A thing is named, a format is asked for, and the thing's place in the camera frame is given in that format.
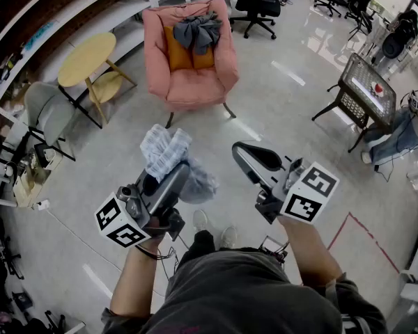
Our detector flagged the person's black trousers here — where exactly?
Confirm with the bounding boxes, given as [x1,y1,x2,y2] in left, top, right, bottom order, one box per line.
[176,229,217,269]

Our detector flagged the round yellow wooden side table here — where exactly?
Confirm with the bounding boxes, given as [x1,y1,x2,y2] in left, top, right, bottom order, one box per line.
[56,31,138,125]

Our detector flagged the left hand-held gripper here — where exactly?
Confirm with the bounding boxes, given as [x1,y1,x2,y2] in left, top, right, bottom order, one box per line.
[95,161,192,248]

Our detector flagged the light blue checkered cloth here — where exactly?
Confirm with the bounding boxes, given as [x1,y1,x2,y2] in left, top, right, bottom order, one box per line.
[139,123,219,205]

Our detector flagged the person's grey shoe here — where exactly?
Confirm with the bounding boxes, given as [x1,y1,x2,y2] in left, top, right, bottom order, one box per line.
[192,209,210,233]
[220,225,238,251]

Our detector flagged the black wristband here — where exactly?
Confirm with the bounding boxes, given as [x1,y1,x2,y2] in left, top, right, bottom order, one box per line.
[133,243,160,261]

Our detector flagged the person's left grey shoe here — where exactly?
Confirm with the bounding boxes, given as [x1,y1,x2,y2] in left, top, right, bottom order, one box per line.
[192,209,210,233]

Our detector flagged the person's right forearm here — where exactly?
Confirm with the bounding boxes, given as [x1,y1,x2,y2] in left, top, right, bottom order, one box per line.
[277,216,344,287]

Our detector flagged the black metal lattice table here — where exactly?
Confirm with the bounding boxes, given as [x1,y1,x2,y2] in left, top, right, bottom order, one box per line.
[311,51,398,153]

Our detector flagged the black cables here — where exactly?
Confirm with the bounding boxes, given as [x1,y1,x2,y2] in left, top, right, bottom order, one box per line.
[155,234,189,278]

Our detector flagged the person's right grey shoe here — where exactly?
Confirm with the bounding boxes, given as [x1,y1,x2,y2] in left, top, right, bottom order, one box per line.
[220,225,238,251]

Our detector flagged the white cable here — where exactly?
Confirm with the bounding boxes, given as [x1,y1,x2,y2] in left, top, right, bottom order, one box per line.
[45,206,169,294]

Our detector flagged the grey crumpled garment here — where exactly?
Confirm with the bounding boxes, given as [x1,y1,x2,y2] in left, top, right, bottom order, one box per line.
[172,10,224,56]

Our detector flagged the pile of black equipment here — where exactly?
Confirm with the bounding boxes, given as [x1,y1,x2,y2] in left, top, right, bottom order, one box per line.
[0,216,68,334]

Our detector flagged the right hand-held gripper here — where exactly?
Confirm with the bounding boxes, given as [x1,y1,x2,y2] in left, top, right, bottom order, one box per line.
[231,141,340,225]

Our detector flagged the person's left forearm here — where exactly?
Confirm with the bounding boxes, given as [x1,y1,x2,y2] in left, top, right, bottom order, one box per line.
[109,234,169,318]

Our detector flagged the orange cushion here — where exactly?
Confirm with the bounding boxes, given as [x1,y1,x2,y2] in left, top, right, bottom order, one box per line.
[163,25,215,72]

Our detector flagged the person's left hand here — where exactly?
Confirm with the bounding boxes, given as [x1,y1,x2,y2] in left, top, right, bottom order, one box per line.
[149,218,170,238]

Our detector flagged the pink armchair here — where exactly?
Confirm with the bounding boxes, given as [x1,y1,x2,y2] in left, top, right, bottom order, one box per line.
[141,0,240,129]

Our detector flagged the person's dark grey shirt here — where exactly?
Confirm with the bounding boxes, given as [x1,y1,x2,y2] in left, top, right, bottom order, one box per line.
[102,248,389,334]

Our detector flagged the beige cardboard box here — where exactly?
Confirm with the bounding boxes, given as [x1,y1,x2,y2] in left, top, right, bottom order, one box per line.
[13,141,62,209]

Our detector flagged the grey chair with black legs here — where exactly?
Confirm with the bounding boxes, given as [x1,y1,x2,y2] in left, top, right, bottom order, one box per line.
[23,81,77,162]

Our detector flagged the black office chair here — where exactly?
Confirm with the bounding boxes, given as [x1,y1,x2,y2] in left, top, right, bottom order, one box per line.
[228,0,283,41]

